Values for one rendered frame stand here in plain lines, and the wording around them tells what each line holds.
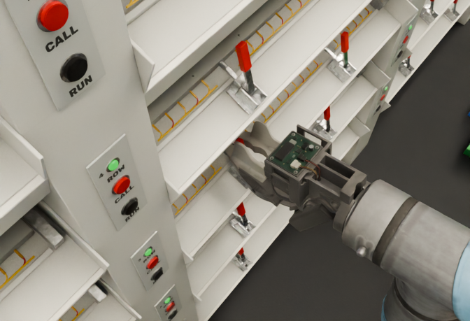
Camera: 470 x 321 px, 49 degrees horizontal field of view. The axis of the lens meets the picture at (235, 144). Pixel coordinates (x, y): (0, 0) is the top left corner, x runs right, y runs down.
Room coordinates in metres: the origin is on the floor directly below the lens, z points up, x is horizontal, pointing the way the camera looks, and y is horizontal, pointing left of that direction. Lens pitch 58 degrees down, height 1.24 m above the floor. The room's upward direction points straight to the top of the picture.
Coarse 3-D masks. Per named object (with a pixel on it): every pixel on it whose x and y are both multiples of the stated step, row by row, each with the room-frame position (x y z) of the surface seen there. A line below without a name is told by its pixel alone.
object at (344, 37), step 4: (344, 32) 0.60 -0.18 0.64; (344, 36) 0.59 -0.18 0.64; (344, 40) 0.59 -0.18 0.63; (344, 44) 0.58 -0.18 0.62; (348, 44) 0.59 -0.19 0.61; (344, 48) 0.58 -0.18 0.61; (348, 48) 0.59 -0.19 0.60; (344, 52) 0.58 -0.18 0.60; (344, 56) 0.58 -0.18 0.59; (344, 60) 0.58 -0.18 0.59; (340, 64) 0.59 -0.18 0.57; (344, 64) 0.58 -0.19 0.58; (344, 68) 0.58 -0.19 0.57
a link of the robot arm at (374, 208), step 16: (368, 192) 0.27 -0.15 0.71; (384, 192) 0.27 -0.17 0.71; (400, 192) 0.27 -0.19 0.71; (352, 208) 0.26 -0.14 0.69; (368, 208) 0.25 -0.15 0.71; (384, 208) 0.25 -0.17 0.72; (352, 224) 0.24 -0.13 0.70; (368, 224) 0.23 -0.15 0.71; (384, 224) 0.23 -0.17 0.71; (352, 240) 0.22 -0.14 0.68; (368, 240) 0.22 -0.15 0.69; (368, 256) 0.21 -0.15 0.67
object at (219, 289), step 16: (352, 128) 0.72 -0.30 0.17; (368, 128) 0.70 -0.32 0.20; (336, 144) 0.68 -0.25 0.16; (352, 144) 0.69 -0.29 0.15; (288, 208) 0.51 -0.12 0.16; (272, 224) 0.47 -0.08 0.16; (256, 240) 0.43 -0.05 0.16; (272, 240) 0.43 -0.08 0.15; (240, 256) 0.38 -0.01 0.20; (256, 256) 0.40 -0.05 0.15; (224, 272) 0.36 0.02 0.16; (240, 272) 0.36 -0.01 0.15; (208, 288) 0.32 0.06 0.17; (224, 288) 0.32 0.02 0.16; (208, 304) 0.29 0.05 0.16
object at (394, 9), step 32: (384, 0) 0.72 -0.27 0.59; (352, 32) 0.67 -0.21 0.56; (384, 32) 0.68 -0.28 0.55; (352, 64) 0.61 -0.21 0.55; (320, 96) 0.53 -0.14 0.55; (288, 128) 0.47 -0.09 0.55; (224, 160) 0.40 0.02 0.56; (192, 192) 0.34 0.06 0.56; (224, 192) 0.35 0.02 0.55; (192, 224) 0.30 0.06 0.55; (192, 256) 0.26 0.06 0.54
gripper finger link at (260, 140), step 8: (256, 128) 0.39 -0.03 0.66; (264, 128) 0.39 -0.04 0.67; (240, 136) 0.40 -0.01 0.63; (248, 136) 0.40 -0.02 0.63; (256, 136) 0.39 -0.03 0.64; (264, 136) 0.38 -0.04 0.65; (272, 136) 0.38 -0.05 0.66; (248, 144) 0.39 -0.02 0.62; (256, 144) 0.38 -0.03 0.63; (264, 144) 0.38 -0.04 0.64; (272, 144) 0.38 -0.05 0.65; (256, 152) 0.38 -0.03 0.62; (264, 152) 0.37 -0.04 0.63
